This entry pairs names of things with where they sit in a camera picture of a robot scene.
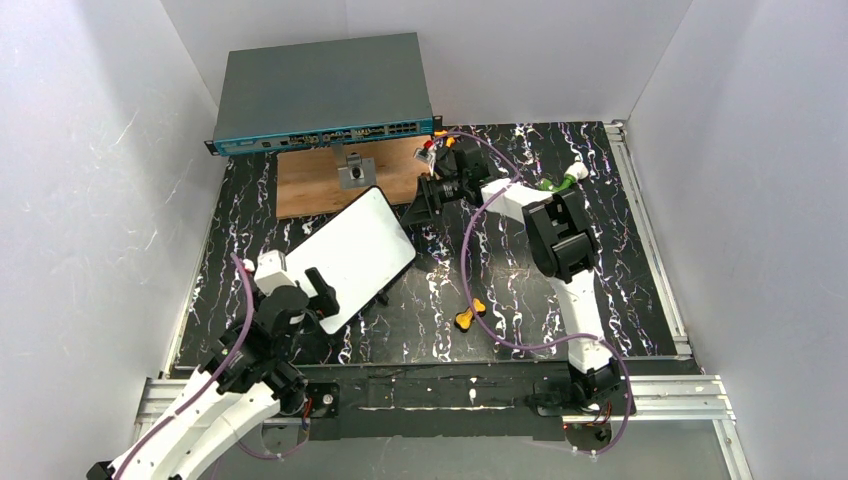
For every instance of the brown wooden board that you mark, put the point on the brown wooden board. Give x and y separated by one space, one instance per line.
308 183

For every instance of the orange handled pliers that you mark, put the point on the orange handled pliers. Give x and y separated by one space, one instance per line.
445 138

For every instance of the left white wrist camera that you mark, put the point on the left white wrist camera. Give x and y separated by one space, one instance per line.
268 272

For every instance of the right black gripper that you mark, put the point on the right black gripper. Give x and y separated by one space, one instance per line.
425 201

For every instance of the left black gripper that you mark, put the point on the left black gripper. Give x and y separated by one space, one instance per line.
321 291

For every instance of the green white marker tool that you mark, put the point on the green white marker tool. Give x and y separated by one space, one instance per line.
574 174

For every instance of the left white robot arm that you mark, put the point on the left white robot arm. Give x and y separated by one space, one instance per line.
245 382

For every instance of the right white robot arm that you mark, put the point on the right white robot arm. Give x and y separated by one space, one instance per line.
562 244

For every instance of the yellow black whiteboard eraser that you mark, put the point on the yellow black whiteboard eraser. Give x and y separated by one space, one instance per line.
464 320

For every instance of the grey network switch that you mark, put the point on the grey network switch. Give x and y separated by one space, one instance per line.
312 95

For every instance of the white whiteboard black frame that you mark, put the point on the white whiteboard black frame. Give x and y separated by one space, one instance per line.
358 252

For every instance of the grey metal stand bracket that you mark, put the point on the grey metal stand bracket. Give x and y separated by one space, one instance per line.
354 171

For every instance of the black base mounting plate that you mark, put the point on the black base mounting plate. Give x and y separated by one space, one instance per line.
465 399

